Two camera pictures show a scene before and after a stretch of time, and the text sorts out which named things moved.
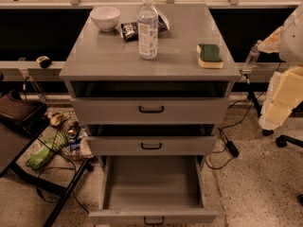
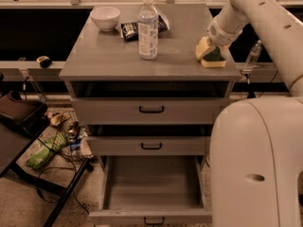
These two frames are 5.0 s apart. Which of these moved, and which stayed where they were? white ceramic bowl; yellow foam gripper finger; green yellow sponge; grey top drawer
Moved: yellow foam gripper finger
Stayed: white ceramic bowl; grey top drawer; green yellow sponge
